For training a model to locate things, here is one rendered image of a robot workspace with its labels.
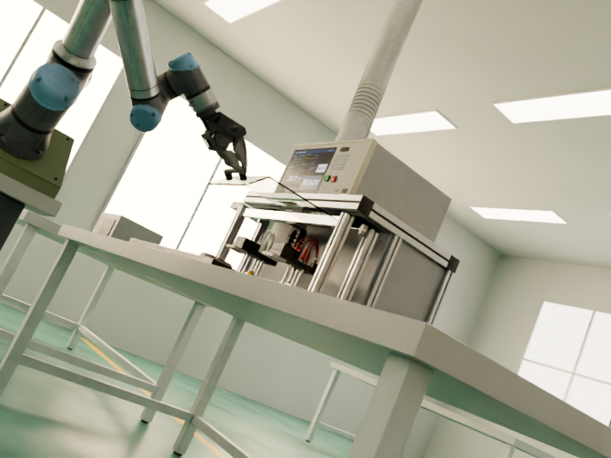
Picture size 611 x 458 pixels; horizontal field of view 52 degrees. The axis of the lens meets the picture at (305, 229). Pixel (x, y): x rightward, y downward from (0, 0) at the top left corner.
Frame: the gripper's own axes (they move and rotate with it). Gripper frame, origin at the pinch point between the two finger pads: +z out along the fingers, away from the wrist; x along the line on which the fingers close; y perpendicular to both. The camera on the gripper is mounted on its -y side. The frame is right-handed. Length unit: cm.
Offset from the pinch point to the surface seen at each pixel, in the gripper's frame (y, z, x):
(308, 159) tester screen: 18.8, 14.3, -31.5
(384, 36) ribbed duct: 131, 14, -180
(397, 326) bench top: -94, 8, 33
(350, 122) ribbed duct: 119, 41, -124
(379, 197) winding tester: -11.7, 27.9, -30.1
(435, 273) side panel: -21, 55, -30
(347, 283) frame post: -20.7, 38.2, -1.9
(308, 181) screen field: 12.7, 18.5, -24.2
